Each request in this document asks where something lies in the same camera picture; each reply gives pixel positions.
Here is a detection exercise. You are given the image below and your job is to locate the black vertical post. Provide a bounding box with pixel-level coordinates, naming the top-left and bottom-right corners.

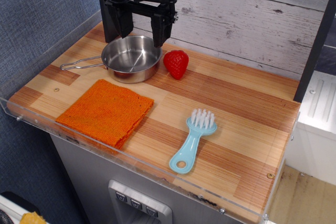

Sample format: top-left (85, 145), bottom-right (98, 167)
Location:
top-left (293, 0), bottom-right (335, 102)
top-left (99, 0), bottom-right (118, 43)

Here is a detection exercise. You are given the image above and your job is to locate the clear acrylic table guard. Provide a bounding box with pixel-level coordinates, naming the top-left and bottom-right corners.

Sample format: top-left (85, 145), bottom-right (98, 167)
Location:
top-left (8, 18), bottom-right (302, 223)

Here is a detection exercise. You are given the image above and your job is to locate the small steel pot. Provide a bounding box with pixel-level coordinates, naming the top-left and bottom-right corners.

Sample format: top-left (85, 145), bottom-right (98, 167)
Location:
top-left (59, 35), bottom-right (163, 84)

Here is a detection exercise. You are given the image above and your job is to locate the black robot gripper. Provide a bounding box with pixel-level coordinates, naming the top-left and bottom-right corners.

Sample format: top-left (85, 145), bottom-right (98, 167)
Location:
top-left (105, 0), bottom-right (177, 47)

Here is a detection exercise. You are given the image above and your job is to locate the light blue scrub brush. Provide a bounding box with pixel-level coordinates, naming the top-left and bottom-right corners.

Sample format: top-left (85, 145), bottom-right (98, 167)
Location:
top-left (169, 109), bottom-right (217, 174)

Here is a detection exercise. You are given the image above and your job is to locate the red plastic strawberry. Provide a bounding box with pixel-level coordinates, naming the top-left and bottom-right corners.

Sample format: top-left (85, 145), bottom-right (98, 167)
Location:
top-left (163, 50), bottom-right (189, 80)

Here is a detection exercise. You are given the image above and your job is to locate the black vertical post right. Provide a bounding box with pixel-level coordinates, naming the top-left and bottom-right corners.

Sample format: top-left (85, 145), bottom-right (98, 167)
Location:
top-left (293, 0), bottom-right (335, 102)

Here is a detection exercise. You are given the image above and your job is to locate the white toy sink unit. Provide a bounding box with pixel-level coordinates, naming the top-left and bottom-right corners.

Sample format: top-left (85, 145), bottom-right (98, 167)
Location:
top-left (284, 71), bottom-right (335, 185)

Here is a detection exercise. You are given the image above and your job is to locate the grey toy fridge cabinet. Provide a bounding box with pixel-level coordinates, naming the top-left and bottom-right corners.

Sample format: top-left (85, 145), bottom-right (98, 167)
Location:
top-left (51, 135), bottom-right (237, 223)

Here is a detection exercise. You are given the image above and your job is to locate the yellow object bottom left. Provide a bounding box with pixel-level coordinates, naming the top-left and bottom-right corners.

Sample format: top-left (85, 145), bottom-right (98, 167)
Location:
top-left (19, 212), bottom-right (47, 224)

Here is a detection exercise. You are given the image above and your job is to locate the orange knitted towel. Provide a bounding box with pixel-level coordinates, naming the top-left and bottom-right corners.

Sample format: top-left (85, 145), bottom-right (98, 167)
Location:
top-left (56, 79), bottom-right (154, 150)

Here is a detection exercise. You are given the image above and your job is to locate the black vertical post left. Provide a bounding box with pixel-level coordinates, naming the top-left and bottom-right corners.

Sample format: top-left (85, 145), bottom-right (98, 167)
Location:
top-left (99, 0), bottom-right (118, 43)

